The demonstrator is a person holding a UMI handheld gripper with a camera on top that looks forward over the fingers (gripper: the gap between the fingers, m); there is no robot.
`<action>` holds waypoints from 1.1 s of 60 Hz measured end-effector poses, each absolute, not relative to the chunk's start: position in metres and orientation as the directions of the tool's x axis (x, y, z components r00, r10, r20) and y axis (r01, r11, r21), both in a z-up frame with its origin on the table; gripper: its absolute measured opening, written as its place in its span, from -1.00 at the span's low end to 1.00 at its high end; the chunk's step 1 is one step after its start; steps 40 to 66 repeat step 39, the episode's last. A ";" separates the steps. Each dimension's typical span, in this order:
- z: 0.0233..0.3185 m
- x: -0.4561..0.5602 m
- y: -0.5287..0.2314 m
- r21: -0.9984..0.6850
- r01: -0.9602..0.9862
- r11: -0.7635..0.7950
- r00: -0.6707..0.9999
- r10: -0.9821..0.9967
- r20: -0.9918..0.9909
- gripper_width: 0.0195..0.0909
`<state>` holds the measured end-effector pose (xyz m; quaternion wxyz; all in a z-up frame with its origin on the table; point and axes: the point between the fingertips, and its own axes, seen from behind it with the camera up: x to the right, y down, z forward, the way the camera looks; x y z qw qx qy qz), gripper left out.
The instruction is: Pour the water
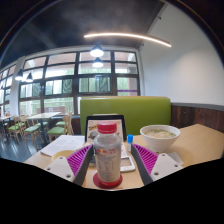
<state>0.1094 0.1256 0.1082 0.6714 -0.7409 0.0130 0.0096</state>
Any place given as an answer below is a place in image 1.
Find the group of pendant lamps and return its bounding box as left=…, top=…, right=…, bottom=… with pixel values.
left=14, top=44, right=105, bottom=83

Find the black-framed picture sign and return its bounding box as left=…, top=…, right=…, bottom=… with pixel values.
left=84, top=114, right=128, bottom=143

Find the white paper sheet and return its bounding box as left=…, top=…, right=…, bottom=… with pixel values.
left=40, top=134, right=86, bottom=158

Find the clear red-capped drink bottle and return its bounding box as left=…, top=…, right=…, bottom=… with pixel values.
left=93, top=121, right=123, bottom=187

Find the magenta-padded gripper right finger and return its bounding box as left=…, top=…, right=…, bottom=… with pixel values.
left=130, top=143, right=185, bottom=185

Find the white rounded flat device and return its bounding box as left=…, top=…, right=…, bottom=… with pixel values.
left=119, top=143, right=137, bottom=173

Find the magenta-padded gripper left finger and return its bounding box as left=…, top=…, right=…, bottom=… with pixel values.
left=44, top=144, right=95, bottom=187

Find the green upholstered bench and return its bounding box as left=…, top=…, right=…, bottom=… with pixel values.
left=79, top=96, right=172, bottom=136

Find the small blue-capped bottle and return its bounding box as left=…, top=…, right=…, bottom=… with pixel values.
left=126, top=134, right=134, bottom=153

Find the light wooden dining table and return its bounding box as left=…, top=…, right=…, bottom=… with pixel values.
left=26, top=112, right=63, bottom=144

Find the group of green-seated wooden chairs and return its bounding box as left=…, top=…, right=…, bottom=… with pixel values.
left=0, top=112, right=74, bottom=151

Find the curved linear ceiling light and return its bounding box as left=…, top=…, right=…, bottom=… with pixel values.
left=83, top=32, right=173, bottom=48

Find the white bowl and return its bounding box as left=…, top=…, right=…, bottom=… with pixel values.
left=139, top=124, right=182, bottom=153

